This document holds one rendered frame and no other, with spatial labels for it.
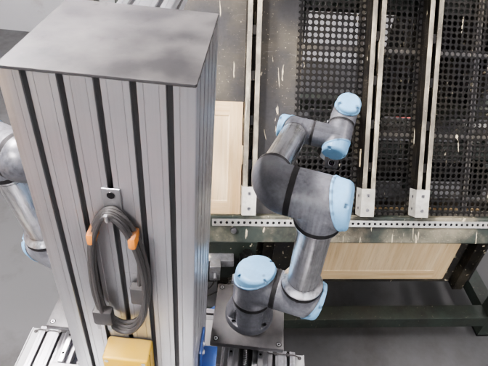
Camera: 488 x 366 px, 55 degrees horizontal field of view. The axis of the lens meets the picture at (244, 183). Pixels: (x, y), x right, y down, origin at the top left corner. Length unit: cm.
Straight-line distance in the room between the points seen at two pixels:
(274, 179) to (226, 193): 104
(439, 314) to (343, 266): 60
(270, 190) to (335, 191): 14
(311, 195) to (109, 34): 53
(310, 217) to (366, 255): 163
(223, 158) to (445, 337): 173
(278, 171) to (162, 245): 37
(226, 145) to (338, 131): 75
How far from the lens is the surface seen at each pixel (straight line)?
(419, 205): 221
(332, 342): 280
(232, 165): 202
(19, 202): 133
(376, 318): 273
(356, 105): 142
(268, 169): 104
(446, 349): 301
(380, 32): 214
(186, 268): 80
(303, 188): 100
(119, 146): 65
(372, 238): 218
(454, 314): 294
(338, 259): 262
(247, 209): 200
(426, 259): 280
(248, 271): 135
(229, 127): 202
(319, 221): 103
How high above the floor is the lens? 230
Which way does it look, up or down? 39 degrees down
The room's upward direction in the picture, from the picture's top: 6 degrees clockwise
